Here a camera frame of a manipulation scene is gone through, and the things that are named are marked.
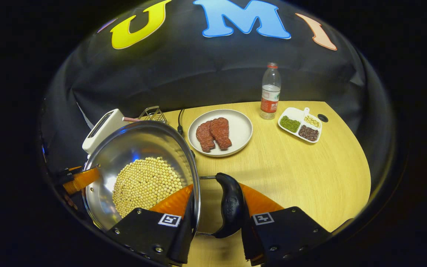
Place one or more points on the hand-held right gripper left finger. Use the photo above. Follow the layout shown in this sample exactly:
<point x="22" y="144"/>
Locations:
<point x="185" y="241"/>

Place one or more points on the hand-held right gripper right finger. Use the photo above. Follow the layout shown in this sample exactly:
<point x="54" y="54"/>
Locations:
<point x="250" y="244"/>

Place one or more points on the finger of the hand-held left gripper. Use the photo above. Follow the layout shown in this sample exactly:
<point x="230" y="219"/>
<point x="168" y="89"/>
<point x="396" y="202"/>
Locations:
<point x="83" y="179"/>

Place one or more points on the heap of soybeans in pot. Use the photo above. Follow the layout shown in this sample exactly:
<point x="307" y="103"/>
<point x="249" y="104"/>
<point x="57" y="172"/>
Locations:
<point x="143" y="185"/>

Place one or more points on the white toaster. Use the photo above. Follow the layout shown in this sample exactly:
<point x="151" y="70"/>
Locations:
<point x="104" y="131"/>

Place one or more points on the red white striped straw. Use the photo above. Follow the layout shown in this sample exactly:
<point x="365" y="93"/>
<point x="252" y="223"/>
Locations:
<point x="130" y="119"/>

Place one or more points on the red-brown meat piece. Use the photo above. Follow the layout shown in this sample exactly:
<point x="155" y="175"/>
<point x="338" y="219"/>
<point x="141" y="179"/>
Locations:
<point x="221" y="132"/>
<point x="205" y="136"/>

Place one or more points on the round beige plate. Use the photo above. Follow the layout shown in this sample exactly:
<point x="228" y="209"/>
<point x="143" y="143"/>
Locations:
<point x="239" y="128"/>

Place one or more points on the pile of dark red beans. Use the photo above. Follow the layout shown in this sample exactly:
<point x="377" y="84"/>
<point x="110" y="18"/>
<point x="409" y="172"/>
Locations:
<point x="308" y="133"/>

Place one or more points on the pile of green mung beans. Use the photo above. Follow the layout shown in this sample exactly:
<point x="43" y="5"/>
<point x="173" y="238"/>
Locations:
<point x="290" y="124"/>

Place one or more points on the small pile of pale beans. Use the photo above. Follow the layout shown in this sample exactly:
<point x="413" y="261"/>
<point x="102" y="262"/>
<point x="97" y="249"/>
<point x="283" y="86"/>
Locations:
<point x="312" y="121"/>

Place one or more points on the white divided dish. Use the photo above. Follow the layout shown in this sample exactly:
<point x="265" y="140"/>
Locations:
<point x="297" y="113"/>

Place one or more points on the black table grommet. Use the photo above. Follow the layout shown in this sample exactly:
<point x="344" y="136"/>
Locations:
<point x="323" y="118"/>

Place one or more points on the clear plastic water bottle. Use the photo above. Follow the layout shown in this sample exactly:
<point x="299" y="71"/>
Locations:
<point x="270" y="100"/>

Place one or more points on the black backdrop cloth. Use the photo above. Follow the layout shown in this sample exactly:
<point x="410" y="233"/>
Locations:
<point x="206" y="74"/>

